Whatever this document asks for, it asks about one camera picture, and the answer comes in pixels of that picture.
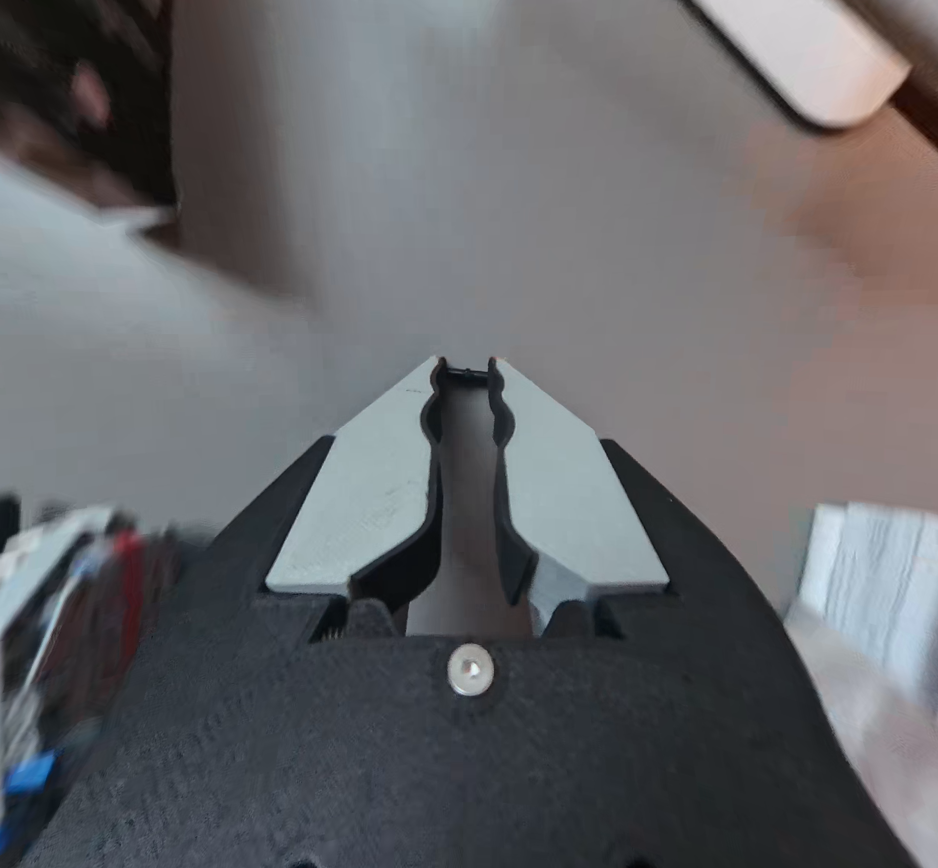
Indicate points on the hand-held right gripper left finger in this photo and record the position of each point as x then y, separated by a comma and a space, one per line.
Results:
359, 509

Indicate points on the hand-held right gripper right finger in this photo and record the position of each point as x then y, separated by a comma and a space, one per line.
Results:
571, 509

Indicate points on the white stand base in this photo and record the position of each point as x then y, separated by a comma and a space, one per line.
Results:
791, 25

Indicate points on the stack of white booklets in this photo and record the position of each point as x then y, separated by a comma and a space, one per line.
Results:
872, 575

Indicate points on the pink plastic bag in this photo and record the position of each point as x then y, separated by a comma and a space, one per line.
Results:
872, 758

